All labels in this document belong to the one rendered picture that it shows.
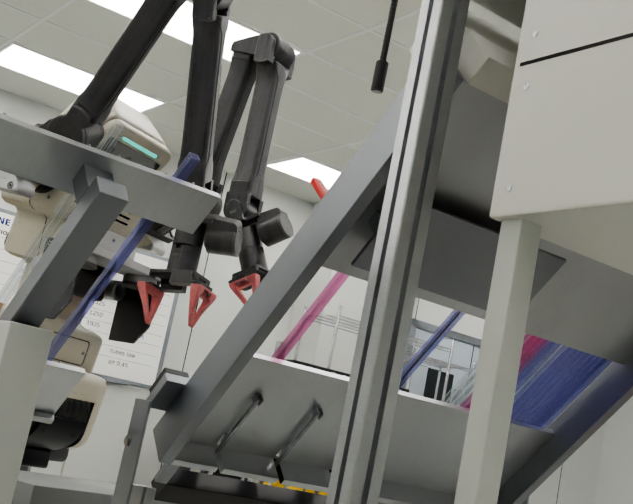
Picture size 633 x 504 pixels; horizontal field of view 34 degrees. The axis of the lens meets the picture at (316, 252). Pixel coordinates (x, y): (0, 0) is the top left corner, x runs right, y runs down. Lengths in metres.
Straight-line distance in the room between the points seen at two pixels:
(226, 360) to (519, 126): 0.56
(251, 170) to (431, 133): 1.15
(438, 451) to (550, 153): 0.85
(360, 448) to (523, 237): 0.27
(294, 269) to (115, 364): 7.41
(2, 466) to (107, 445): 7.44
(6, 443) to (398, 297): 0.53
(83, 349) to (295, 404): 0.77
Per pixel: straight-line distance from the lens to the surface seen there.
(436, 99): 1.20
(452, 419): 1.74
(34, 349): 1.36
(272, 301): 1.38
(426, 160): 1.17
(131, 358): 8.79
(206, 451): 1.61
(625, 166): 0.99
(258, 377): 1.52
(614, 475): 12.30
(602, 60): 1.06
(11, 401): 1.35
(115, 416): 8.79
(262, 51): 2.37
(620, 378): 1.82
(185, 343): 9.03
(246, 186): 2.28
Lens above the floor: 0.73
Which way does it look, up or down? 11 degrees up
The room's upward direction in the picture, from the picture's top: 11 degrees clockwise
